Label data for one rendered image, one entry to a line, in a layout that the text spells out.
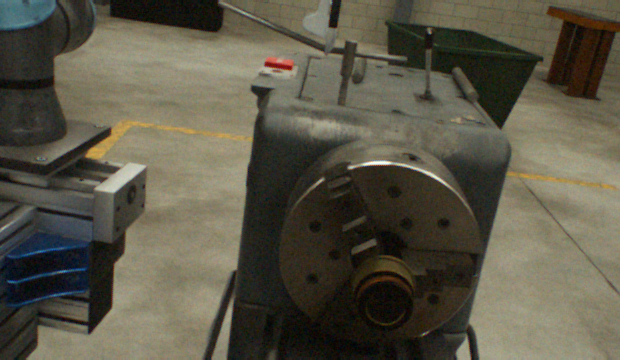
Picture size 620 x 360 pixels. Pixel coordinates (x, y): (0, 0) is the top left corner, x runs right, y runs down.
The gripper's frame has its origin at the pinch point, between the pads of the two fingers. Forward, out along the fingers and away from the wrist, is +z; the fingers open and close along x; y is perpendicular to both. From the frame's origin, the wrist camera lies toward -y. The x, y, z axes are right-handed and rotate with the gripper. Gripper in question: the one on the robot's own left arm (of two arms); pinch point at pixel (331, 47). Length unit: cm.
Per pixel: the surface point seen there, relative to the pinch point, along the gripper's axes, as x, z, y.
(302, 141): 7.9, 15.3, 2.4
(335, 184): 23.3, 16.4, -3.6
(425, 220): 23.4, 19.9, -18.0
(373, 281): 36.9, 24.2, -10.2
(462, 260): 26.0, 24.3, -24.2
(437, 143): 6.7, 12.4, -20.5
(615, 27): -746, 40, -357
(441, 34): -544, 56, -110
